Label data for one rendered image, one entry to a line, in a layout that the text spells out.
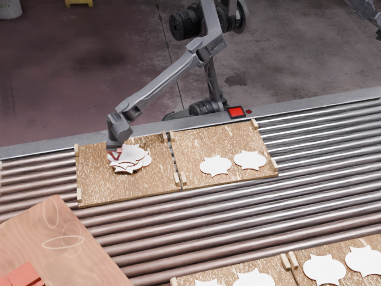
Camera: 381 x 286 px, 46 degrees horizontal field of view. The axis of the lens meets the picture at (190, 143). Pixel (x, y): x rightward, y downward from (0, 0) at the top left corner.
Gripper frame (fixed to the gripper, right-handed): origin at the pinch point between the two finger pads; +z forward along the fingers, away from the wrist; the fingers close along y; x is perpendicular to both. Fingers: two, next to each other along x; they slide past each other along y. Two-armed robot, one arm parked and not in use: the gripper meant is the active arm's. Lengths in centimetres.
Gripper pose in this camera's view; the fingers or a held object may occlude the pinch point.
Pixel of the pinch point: (117, 152)
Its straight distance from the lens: 193.1
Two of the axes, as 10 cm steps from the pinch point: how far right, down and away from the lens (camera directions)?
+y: 0.7, -6.7, 7.4
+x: -10.0, -0.6, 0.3
